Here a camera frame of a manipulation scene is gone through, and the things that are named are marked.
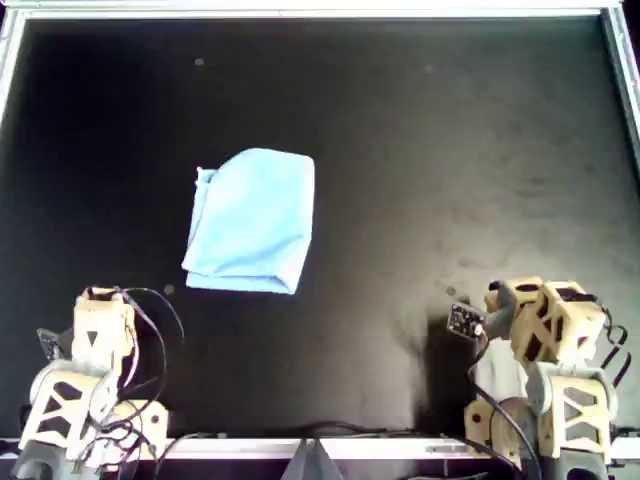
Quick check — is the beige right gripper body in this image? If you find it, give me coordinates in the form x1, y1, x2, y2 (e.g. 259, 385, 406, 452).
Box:
503, 276, 607, 367

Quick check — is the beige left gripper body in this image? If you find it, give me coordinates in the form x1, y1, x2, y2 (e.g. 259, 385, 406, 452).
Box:
73, 286, 137, 375

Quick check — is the blue cloth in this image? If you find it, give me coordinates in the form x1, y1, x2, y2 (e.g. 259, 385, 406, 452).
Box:
180, 147, 317, 297

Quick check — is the beige right arm base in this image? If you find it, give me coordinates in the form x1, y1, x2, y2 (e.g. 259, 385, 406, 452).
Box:
463, 394, 544, 461

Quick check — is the beige left arm base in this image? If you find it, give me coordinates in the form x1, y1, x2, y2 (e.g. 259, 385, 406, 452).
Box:
112, 398, 171, 464

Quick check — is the black left camera cable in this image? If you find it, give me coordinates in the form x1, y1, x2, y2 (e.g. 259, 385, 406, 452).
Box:
117, 285, 187, 401

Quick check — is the black camera cable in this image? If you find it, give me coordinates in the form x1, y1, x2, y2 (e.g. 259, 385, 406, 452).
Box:
467, 337, 544, 480
117, 285, 187, 401

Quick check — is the grey right camera bracket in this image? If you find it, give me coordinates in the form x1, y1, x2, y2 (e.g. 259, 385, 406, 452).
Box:
482, 280, 519, 344

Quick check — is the right wrist camera circuit board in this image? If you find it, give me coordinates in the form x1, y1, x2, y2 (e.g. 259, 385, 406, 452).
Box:
446, 301, 489, 342

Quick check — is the black right camera cable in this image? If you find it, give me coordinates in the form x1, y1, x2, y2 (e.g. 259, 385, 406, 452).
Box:
467, 337, 544, 480

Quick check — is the long black cable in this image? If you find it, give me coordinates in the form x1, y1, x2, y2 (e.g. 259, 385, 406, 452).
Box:
169, 421, 451, 444

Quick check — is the grey camera stand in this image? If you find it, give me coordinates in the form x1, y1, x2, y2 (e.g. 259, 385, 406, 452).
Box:
284, 438, 346, 480

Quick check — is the silver aluminium frame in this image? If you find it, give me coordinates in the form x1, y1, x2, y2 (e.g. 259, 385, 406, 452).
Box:
0, 0, 640, 461

